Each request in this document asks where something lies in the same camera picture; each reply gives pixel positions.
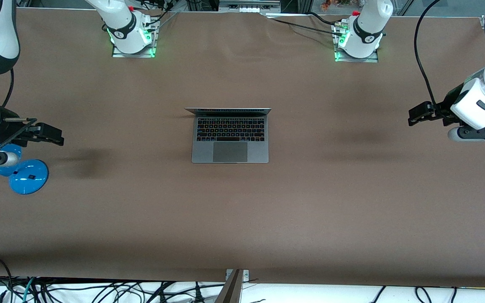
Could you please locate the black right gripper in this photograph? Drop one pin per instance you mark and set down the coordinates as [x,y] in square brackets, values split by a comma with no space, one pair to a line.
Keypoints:
[6,122]

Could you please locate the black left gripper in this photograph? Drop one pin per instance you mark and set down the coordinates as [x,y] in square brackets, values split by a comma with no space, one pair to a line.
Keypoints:
[448,103]

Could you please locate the silver grey laptop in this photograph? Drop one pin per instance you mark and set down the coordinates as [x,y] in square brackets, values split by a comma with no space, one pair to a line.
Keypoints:
[230,145]

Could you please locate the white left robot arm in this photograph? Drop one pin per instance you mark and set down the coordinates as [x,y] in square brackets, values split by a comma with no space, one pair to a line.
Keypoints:
[478,105]

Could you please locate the blue desk lamp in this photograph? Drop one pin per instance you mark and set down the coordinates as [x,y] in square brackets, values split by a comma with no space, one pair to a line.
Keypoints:
[27,176]

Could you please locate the silver power strip box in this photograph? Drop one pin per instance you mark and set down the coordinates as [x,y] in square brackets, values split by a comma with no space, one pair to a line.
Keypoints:
[249,6]

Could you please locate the brown table cover sheet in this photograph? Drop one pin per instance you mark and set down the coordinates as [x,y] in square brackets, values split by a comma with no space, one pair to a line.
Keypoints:
[242,219]

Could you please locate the aluminium frame profile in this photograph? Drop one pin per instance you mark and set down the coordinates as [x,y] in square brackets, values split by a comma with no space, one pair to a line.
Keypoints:
[304,5]

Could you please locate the camera mount post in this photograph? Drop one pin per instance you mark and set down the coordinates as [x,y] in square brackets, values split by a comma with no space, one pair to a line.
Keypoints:
[232,290]

